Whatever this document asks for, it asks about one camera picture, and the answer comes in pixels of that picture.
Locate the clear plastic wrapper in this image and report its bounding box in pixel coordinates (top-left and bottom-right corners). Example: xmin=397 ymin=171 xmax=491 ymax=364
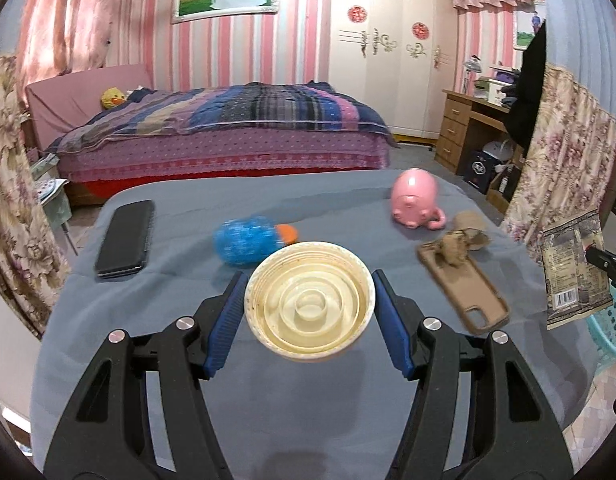
xmin=541 ymin=205 xmax=614 ymax=331

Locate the small wall photo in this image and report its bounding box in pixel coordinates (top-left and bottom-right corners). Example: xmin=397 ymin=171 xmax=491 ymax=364
xmin=513 ymin=10 xmax=545 ymax=51

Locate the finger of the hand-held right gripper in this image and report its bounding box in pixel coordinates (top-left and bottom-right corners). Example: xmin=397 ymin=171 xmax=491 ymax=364
xmin=585 ymin=244 xmax=616 ymax=275

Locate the blue and floral curtain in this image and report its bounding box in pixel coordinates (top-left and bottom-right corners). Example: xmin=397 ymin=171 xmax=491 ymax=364
xmin=502 ymin=0 xmax=616 ymax=266

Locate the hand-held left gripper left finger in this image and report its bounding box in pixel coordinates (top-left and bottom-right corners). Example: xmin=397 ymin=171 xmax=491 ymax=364
xmin=42 ymin=270 xmax=249 ymax=480

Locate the brown phone case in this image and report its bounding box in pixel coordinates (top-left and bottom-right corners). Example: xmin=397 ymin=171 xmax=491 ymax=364
xmin=416 ymin=240 xmax=511 ymax=336

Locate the white printer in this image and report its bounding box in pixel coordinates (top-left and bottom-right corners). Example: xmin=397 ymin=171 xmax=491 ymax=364
xmin=474 ymin=76 xmax=514 ymax=106

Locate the dark blue bag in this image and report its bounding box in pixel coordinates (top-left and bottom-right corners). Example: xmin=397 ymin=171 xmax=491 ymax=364
xmin=463 ymin=149 xmax=499 ymax=195

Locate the white appliance under desk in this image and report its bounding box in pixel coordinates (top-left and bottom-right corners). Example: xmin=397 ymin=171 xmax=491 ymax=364
xmin=482 ymin=140 xmax=519 ymax=167

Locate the grey-blue tablecloth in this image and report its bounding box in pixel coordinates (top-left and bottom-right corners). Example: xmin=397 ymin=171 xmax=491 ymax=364
xmin=30 ymin=169 xmax=609 ymax=480

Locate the wooden desk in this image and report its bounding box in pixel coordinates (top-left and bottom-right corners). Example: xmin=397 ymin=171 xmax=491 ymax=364
xmin=434 ymin=89 xmax=526 ymax=173

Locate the beige paper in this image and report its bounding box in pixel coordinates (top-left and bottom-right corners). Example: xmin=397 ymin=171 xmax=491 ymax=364
xmin=435 ymin=230 xmax=471 ymax=267

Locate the desk lamp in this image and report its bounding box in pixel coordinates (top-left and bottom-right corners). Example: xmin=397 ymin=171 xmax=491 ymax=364
xmin=462 ymin=55 xmax=484 ymax=95

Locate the plaid patchwork blanket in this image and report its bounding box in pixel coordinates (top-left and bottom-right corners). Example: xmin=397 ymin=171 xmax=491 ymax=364
xmin=46 ymin=81 xmax=393 ymax=156

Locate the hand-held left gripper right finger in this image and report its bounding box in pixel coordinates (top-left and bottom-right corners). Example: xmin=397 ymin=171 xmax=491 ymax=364
xmin=371 ymin=269 xmax=575 ymax=480

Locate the pale plastic stool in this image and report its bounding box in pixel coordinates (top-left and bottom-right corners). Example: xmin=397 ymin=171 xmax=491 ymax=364
xmin=32 ymin=155 xmax=78 ymax=256

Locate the pink patterned curtain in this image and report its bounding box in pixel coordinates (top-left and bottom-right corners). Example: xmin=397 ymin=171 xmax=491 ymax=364
xmin=15 ymin=0 xmax=121 ymax=81

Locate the beige floral curtain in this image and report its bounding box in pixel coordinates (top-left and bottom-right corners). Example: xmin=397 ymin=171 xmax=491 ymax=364
xmin=0 ymin=55 xmax=71 ymax=341

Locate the pink bed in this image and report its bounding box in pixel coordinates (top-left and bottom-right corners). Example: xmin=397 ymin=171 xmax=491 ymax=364
xmin=25 ymin=63 xmax=401 ymax=206

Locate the teal plastic basket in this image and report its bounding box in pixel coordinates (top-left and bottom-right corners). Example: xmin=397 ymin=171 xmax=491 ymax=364
xmin=585 ymin=292 xmax=616 ymax=376

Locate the pink pig mug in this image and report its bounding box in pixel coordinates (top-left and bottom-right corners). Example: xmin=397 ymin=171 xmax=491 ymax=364
xmin=391 ymin=169 xmax=447 ymax=231

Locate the yellow duck plush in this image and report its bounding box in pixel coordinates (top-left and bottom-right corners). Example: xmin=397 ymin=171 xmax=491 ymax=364
xmin=100 ymin=87 xmax=127 ymax=110

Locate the blue plastic bag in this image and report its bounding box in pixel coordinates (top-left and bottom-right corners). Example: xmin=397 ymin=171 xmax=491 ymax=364
xmin=214 ymin=215 xmax=281 ymax=267

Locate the white wardrobe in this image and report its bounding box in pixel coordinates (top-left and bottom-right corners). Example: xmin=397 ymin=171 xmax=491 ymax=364
xmin=329 ymin=0 xmax=461 ymax=138

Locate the cream plastic lid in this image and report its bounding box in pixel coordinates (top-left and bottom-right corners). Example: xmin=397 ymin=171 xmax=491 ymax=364
xmin=244 ymin=241 xmax=377 ymax=362

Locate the black smartphone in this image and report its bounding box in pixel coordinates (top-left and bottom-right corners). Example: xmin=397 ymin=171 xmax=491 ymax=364
xmin=95 ymin=200 xmax=155 ymax=280

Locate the black hanging coat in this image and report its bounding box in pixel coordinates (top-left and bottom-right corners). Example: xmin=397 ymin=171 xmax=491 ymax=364
xmin=504 ymin=22 xmax=547 ymax=146

